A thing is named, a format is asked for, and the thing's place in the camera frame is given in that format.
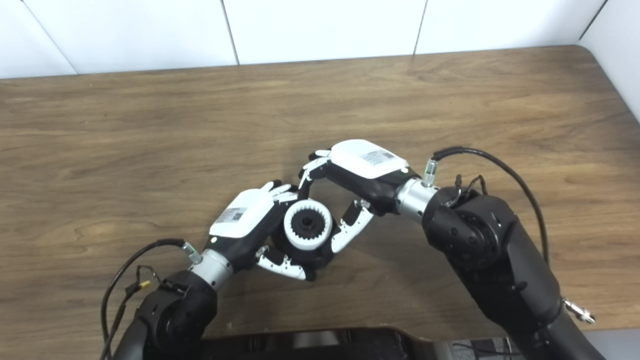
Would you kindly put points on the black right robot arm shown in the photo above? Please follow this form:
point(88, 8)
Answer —
point(500, 260)

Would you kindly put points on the round black stepped part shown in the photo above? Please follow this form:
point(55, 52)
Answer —
point(306, 223)

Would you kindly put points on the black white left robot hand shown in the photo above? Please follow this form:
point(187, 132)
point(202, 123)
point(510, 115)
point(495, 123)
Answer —
point(245, 220)

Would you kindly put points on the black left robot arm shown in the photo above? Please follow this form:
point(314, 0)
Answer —
point(175, 315)

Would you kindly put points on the black robot torso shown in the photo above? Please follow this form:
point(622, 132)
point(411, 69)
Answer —
point(325, 345)

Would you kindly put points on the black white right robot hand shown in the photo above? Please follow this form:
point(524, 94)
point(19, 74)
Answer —
point(370, 170)

